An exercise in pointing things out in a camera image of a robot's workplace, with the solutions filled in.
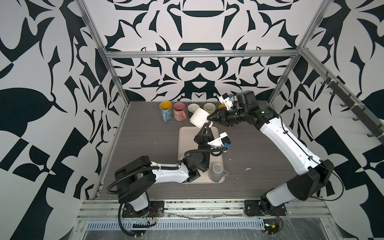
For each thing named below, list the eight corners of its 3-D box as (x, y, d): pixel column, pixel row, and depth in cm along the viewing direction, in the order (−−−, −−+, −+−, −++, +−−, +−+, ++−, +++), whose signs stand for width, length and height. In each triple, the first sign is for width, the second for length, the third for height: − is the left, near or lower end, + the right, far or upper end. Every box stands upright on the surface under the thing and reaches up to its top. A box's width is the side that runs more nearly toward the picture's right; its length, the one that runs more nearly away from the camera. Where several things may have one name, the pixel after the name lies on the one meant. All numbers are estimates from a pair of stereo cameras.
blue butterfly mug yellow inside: (160, 124, 108) (157, 114, 99) (162, 111, 115) (160, 101, 107) (172, 124, 108) (170, 114, 99) (173, 111, 115) (172, 101, 107)
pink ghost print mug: (173, 124, 108) (172, 114, 100) (175, 112, 115) (173, 102, 107) (186, 124, 108) (186, 114, 100) (186, 112, 115) (186, 102, 107)
